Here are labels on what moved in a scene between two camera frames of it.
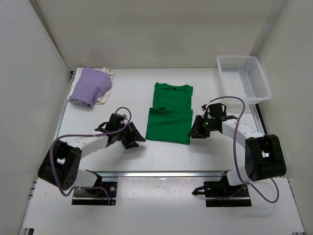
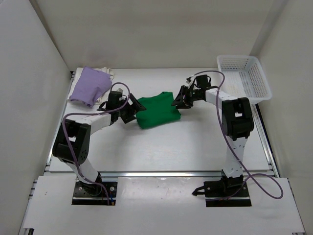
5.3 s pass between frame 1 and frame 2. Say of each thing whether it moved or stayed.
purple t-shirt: stayed
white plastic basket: stayed
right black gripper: moved
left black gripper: moved
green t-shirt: moved
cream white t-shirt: stayed
